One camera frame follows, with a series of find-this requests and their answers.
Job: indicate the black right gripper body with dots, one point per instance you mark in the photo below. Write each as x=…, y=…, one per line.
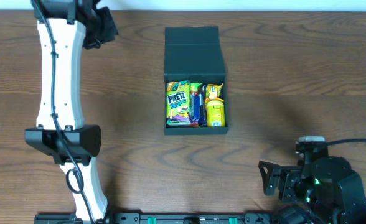
x=283, y=182

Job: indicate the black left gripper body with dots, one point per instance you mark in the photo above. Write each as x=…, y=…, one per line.
x=100, y=28

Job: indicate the yellow plastic bottle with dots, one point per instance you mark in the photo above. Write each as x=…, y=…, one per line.
x=215, y=113

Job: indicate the dark blue candy bar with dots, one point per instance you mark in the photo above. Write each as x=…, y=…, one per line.
x=204, y=93

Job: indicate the dark green lidded box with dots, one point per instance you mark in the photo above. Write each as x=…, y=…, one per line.
x=195, y=54

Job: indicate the orange yellow snack packet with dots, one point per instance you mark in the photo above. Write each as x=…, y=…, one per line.
x=212, y=92

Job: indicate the dark blue barcode box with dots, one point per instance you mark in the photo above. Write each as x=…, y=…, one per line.
x=196, y=111

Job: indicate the green Pretz snack box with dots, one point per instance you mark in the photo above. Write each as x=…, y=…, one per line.
x=177, y=103

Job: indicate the Haribo gummy candy bag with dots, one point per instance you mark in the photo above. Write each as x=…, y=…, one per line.
x=196, y=88

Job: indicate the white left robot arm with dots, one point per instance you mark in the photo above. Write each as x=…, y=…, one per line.
x=65, y=29

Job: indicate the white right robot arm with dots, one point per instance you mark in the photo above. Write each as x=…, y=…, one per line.
x=319, y=189

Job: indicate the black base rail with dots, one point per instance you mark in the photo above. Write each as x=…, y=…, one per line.
x=183, y=218

